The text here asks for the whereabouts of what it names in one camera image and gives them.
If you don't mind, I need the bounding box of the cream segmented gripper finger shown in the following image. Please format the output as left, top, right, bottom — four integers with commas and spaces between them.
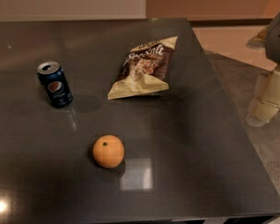
246, 64, 280, 127

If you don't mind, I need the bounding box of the blue pepsi can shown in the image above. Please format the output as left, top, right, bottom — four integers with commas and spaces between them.
37, 61, 73, 108

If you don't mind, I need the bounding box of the brown cream chip bag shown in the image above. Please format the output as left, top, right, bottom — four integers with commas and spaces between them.
107, 36, 177, 100

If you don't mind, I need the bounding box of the orange fruit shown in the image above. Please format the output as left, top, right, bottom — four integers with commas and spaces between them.
92, 135, 124, 169

